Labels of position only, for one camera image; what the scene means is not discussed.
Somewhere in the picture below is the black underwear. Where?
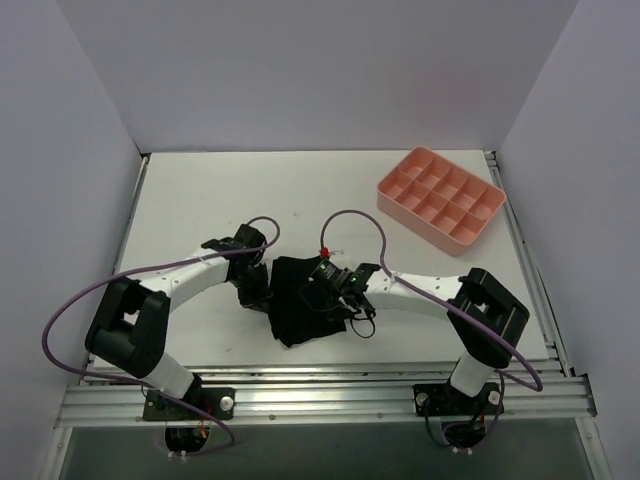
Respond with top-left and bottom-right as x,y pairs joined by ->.
268,256 -> 346,348

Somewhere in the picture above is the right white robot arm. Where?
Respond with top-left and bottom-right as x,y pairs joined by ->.
307,259 -> 530,413

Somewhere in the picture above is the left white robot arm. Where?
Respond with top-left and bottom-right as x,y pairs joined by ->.
85,224 -> 271,419

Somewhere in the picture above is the pink compartment tray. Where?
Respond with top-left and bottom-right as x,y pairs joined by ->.
377,147 -> 506,257

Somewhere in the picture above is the thin black wire loop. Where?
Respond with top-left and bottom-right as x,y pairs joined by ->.
297,284 -> 379,340

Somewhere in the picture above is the aluminium mounting rail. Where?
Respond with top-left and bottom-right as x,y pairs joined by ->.
56,361 -> 597,427

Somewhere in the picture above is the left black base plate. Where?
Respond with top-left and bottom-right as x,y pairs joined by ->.
142,387 -> 236,422

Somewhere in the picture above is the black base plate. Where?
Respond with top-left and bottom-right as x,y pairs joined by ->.
142,387 -> 236,422
412,382 -> 504,417

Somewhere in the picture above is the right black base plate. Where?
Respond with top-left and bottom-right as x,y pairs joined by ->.
412,382 -> 504,417

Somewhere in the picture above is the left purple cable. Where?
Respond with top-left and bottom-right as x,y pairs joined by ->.
41,215 -> 281,459

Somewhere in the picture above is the purple cable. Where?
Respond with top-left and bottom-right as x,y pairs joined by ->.
319,209 -> 544,393
41,215 -> 281,459

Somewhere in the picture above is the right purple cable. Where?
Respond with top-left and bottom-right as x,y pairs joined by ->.
319,209 -> 544,393

